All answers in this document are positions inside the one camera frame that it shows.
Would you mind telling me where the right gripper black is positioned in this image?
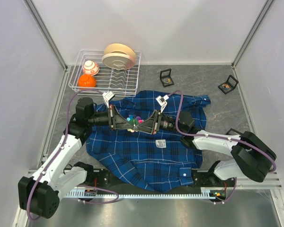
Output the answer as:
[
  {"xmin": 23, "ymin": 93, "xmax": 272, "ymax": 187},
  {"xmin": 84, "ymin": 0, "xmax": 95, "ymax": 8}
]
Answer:
[{"xmin": 133, "ymin": 109, "xmax": 184, "ymax": 135}]

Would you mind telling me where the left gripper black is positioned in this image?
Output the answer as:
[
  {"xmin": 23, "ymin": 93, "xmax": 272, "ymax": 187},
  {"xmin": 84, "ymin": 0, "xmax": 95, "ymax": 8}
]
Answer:
[{"xmin": 88, "ymin": 105, "xmax": 133, "ymax": 131}]

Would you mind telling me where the blue plaid shirt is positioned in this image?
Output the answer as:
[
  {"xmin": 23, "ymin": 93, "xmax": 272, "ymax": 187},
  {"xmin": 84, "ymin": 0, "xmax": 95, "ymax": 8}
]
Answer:
[{"xmin": 86, "ymin": 90, "xmax": 211, "ymax": 189}]

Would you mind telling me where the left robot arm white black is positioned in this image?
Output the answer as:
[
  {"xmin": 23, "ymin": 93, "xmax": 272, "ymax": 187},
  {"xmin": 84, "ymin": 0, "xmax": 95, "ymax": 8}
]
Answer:
[{"xmin": 18, "ymin": 97, "xmax": 125, "ymax": 220}]

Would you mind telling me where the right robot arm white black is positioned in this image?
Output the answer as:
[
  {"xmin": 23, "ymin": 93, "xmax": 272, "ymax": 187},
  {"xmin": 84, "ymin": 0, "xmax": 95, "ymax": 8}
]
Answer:
[{"xmin": 133, "ymin": 111, "xmax": 276, "ymax": 186}]

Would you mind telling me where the white shirt label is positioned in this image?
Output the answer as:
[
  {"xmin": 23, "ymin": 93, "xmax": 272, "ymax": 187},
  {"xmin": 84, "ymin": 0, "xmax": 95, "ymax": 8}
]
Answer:
[{"xmin": 155, "ymin": 140, "xmax": 167, "ymax": 148}]

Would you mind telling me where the black display box centre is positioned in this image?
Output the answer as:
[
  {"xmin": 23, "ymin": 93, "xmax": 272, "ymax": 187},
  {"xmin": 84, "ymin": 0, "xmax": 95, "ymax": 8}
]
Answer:
[{"xmin": 160, "ymin": 69, "xmax": 174, "ymax": 87}]

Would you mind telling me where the black display box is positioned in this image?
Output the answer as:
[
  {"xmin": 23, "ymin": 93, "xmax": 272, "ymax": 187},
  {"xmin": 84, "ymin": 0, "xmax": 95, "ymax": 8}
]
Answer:
[
  {"xmin": 160, "ymin": 69, "xmax": 174, "ymax": 87},
  {"xmin": 218, "ymin": 75, "xmax": 239, "ymax": 95},
  {"xmin": 226, "ymin": 128, "xmax": 242, "ymax": 135}
]

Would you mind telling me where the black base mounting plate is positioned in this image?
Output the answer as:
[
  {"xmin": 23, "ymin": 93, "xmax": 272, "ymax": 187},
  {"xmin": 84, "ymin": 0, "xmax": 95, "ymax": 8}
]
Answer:
[{"xmin": 82, "ymin": 169, "xmax": 234, "ymax": 194}]

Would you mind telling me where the white orange patterned bowl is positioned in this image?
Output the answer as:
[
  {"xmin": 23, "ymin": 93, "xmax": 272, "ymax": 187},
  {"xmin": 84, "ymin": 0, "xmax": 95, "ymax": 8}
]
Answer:
[{"xmin": 82, "ymin": 60, "xmax": 100, "ymax": 76}]

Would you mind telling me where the beige plate front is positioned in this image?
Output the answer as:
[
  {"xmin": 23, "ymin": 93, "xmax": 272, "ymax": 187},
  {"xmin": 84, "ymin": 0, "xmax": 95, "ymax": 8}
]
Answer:
[{"xmin": 102, "ymin": 53, "xmax": 135, "ymax": 70}]

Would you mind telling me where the beige plate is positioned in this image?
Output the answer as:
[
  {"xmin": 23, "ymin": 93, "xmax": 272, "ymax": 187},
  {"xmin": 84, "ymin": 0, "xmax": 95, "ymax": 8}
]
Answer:
[
  {"xmin": 104, "ymin": 43, "xmax": 136, "ymax": 59},
  {"xmin": 102, "ymin": 53, "xmax": 135, "ymax": 70}
]

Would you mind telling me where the beige plate rear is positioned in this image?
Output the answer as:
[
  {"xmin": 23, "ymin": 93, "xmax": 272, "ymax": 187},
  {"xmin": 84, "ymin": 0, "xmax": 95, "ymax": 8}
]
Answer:
[{"xmin": 104, "ymin": 43, "xmax": 136, "ymax": 59}]

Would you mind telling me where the black display box far right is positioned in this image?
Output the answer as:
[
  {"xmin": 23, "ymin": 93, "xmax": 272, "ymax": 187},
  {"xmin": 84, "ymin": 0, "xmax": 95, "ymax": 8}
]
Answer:
[{"xmin": 218, "ymin": 75, "xmax": 239, "ymax": 95}]

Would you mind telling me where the black display box near right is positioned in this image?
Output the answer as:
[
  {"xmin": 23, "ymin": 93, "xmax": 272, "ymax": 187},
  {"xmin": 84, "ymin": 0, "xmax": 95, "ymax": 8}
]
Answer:
[{"xmin": 226, "ymin": 128, "xmax": 242, "ymax": 135}]

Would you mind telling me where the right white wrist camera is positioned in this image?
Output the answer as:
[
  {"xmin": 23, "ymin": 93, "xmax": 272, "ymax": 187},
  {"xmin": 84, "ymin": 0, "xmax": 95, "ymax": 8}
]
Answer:
[{"xmin": 156, "ymin": 95, "xmax": 169, "ymax": 113}]

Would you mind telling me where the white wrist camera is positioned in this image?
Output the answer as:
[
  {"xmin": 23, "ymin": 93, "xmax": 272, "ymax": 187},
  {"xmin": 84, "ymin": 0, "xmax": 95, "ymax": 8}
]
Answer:
[
  {"xmin": 156, "ymin": 95, "xmax": 169, "ymax": 113},
  {"xmin": 102, "ymin": 91, "xmax": 115, "ymax": 108}
]

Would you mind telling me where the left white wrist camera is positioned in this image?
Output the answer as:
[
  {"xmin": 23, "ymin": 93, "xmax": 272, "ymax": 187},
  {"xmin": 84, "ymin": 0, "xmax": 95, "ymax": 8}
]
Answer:
[{"xmin": 102, "ymin": 91, "xmax": 115, "ymax": 108}]

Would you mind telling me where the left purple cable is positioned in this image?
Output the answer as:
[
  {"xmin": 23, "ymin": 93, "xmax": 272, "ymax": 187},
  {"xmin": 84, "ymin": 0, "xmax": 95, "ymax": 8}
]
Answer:
[{"xmin": 26, "ymin": 89, "xmax": 119, "ymax": 220}]

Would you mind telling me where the purple cable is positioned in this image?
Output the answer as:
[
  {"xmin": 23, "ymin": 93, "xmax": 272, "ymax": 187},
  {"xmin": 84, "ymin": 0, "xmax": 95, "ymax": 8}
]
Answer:
[
  {"xmin": 165, "ymin": 89, "xmax": 278, "ymax": 205},
  {"xmin": 26, "ymin": 89, "xmax": 119, "ymax": 220}
]

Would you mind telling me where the white wire dish rack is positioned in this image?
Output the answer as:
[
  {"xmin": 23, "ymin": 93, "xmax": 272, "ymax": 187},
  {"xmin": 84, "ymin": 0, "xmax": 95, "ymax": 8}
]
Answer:
[{"xmin": 68, "ymin": 49, "xmax": 142, "ymax": 97}]

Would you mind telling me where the grey slotted cable duct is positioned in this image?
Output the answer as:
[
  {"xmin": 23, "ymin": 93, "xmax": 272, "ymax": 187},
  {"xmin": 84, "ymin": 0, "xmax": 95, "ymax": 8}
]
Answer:
[{"xmin": 64, "ymin": 187, "xmax": 223, "ymax": 200}]

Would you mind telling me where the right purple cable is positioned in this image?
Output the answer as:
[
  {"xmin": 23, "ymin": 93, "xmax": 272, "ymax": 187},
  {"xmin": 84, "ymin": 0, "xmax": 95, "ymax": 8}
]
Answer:
[{"xmin": 165, "ymin": 89, "xmax": 278, "ymax": 205}]

